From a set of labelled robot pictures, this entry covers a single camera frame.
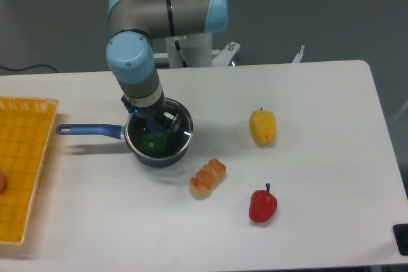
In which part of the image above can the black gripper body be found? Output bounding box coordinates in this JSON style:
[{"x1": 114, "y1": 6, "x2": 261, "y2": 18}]
[{"x1": 120, "y1": 94, "x2": 166, "y2": 122}]

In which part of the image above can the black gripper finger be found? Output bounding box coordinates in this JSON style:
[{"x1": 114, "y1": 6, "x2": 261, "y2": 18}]
[{"x1": 155, "y1": 111, "x2": 181, "y2": 134}]

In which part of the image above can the glass pot lid blue knob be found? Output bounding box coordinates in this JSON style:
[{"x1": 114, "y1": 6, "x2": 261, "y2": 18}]
[{"x1": 124, "y1": 98, "x2": 193, "y2": 161}]

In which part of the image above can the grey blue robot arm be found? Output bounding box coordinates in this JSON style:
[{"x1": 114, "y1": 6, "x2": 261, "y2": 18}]
[{"x1": 106, "y1": 0, "x2": 229, "y2": 131}]

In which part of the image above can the green bell pepper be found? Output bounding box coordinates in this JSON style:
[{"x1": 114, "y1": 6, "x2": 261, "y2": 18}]
[{"x1": 136, "y1": 130, "x2": 170, "y2": 157}]

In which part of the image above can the toy bread loaf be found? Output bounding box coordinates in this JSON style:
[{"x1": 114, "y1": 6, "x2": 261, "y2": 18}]
[{"x1": 189, "y1": 159, "x2": 227, "y2": 199}]

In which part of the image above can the yellow bell pepper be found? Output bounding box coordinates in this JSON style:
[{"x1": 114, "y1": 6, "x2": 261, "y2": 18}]
[{"x1": 249, "y1": 108, "x2": 277, "y2": 147}]

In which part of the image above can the red bell pepper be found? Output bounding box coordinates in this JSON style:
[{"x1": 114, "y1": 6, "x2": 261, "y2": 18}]
[{"x1": 249, "y1": 183, "x2": 278, "y2": 223}]

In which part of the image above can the yellow woven basket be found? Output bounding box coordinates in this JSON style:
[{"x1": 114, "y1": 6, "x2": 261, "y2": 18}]
[{"x1": 1, "y1": 96, "x2": 59, "y2": 245}]

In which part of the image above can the orange object in basket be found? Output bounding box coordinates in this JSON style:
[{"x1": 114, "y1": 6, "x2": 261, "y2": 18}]
[{"x1": 0, "y1": 171, "x2": 7, "y2": 193}]

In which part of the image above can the black device table corner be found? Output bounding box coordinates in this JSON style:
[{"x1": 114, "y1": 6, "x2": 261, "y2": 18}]
[{"x1": 393, "y1": 224, "x2": 408, "y2": 256}]

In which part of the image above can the dark saucepan blue handle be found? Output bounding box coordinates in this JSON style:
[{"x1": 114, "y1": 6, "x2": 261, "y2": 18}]
[{"x1": 56, "y1": 98, "x2": 194, "y2": 168}]

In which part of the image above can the black cable on floor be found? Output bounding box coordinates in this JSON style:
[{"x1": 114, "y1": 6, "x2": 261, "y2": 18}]
[{"x1": 0, "y1": 63, "x2": 59, "y2": 73}]

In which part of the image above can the white metal bracket right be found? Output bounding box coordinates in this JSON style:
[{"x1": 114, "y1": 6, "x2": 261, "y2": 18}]
[{"x1": 292, "y1": 45, "x2": 305, "y2": 64}]

